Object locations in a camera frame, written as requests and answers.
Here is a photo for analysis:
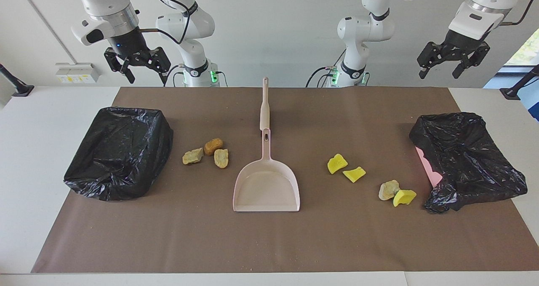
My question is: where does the beige hand brush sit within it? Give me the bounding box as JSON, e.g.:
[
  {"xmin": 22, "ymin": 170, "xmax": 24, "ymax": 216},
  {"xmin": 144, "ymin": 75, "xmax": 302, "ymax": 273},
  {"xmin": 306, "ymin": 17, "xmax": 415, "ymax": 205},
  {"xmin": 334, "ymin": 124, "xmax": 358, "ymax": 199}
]
[{"xmin": 259, "ymin": 77, "xmax": 272, "ymax": 131}]

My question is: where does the brown paper mat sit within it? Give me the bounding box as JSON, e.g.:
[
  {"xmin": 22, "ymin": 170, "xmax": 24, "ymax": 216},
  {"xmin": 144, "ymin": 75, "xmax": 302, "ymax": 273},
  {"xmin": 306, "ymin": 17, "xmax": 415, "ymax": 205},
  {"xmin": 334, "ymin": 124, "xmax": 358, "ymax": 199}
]
[{"xmin": 31, "ymin": 87, "xmax": 539, "ymax": 274}]

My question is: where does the beige plastic dustpan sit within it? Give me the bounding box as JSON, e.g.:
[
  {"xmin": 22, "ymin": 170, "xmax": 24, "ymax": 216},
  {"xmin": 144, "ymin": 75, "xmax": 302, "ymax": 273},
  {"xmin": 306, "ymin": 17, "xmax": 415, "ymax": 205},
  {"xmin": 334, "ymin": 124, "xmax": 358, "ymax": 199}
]
[{"xmin": 233, "ymin": 128, "xmax": 301, "ymax": 212}]

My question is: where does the left black-bagged pink bin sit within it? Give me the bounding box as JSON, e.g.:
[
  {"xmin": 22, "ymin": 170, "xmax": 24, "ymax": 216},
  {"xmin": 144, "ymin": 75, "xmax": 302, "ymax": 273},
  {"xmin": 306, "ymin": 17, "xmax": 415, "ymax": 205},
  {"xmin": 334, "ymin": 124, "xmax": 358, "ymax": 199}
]
[{"xmin": 409, "ymin": 112, "xmax": 528, "ymax": 214}]

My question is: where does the orange brown sponge piece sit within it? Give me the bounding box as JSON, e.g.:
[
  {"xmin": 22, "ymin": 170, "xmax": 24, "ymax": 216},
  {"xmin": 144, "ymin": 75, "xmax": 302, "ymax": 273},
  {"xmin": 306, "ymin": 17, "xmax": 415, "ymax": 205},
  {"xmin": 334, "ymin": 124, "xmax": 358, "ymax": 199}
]
[{"xmin": 203, "ymin": 138, "xmax": 224, "ymax": 156}]

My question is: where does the window with green view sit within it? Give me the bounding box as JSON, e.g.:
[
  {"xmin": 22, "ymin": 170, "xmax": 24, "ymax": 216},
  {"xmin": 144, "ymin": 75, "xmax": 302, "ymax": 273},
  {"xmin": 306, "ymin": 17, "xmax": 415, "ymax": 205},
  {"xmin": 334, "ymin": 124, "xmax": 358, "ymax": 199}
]
[{"xmin": 503, "ymin": 28, "xmax": 539, "ymax": 67}]

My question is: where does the black stand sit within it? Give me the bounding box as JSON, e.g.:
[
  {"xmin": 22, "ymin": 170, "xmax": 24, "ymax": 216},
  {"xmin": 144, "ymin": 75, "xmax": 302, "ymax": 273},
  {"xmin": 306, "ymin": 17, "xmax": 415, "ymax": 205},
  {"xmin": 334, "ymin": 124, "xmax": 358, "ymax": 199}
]
[
  {"xmin": 0, "ymin": 64, "xmax": 34, "ymax": 97},
  {"xmin": 500, "ymin": 65, "xmax": 539, "ymax": 100}
]

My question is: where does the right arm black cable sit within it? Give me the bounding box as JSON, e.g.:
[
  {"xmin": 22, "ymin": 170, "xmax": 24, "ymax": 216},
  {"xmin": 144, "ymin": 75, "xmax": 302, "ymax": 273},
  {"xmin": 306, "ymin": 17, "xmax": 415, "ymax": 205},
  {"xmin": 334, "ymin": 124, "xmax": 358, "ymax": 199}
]
[{"xmin": 137, "ymin": 0, "xmax": 198, "ymax": 44}]

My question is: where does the pink plastic bin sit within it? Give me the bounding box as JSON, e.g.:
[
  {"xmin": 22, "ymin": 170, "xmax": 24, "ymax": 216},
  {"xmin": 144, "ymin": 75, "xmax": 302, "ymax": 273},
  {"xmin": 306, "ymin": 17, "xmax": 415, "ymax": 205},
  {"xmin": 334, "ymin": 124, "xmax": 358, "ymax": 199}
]
[{"xmin": 415, "ymin": 146, "xmax": 443, "ymax": 187}]

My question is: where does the tan yellow sponge piece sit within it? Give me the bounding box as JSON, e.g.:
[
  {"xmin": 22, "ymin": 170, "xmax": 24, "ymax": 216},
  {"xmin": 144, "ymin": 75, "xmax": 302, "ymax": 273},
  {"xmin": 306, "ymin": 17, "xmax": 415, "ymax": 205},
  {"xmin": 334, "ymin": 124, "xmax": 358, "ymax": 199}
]
[{"xmin": 213, "ymin": 148, "xmax": 229, "ymax": 169}]

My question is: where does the white wall conduit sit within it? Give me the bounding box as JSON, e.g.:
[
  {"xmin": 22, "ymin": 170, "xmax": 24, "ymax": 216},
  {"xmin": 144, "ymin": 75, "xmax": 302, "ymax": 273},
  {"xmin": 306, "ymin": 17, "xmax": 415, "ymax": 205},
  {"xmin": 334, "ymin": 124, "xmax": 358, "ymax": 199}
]
[{"xmin": 16, "ymin": 0, "xmax": 76, "ymax": 64}]

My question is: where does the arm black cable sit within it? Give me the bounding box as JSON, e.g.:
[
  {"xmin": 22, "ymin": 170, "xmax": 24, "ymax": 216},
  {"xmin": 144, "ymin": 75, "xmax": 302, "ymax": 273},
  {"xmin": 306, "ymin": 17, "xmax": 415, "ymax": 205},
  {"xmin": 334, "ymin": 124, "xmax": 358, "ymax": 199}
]
[
  {"xmin": 392, "ymin": 0, "xmax": 539, "ymax": 26},
  {"xmin": 137, "ymin": 0, "xmax": 198, "ymax": 44}
]

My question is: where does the beige sponge piece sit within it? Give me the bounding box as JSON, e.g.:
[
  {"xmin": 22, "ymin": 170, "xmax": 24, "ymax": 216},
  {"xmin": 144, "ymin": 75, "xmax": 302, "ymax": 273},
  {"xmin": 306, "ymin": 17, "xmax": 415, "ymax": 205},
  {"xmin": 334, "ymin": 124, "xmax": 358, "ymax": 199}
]
[{"xmin": 378, "ymin": 179, "xmax": 401, "ymax": 201}]

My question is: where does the white wall socket box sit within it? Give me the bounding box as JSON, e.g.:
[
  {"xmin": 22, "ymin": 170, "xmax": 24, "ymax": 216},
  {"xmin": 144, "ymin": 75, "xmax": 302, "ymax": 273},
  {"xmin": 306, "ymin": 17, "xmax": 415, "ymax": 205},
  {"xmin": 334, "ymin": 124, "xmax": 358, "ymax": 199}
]
[{"xmin": 55, "ymin": 63, "xmax": 101, "ymax": 84}]

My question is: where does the right black-bagged bin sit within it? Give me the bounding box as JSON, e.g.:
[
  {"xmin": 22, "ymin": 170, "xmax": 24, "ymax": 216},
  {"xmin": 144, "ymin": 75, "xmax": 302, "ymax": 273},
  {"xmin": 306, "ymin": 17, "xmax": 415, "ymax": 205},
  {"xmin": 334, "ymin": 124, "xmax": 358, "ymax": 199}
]
[{"xmin": 63, "ymin": 106, "xmax": 174, "ymax": 201}]

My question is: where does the black base cable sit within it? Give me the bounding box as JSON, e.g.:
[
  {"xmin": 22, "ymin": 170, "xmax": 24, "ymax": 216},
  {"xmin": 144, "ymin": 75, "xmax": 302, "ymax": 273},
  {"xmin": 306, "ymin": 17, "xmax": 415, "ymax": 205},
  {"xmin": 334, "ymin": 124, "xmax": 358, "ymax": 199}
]
[
  {"xmin": 163, "ymin": 65, "xmax": 186, "ymax": 87},
  {"xmin": 306, "ymin": 66, "xmax": 337, "ymax": 88}
]

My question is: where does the greenish tan sponge piece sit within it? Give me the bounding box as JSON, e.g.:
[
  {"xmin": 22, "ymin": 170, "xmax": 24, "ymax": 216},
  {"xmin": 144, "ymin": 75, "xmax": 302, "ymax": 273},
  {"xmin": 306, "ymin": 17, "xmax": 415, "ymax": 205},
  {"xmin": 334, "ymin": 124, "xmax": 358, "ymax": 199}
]
[{"xmin": 182, "ymin": 148, "xmax": 204, "ymax": 165}]

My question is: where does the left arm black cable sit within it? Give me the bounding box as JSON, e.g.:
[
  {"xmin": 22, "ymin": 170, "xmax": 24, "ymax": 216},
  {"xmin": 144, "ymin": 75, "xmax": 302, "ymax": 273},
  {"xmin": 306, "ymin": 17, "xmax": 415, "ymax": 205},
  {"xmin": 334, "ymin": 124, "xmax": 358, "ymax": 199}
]
[{"xmin": 392, "ymin": 0, "xmax": 539, "ymax": 26}]

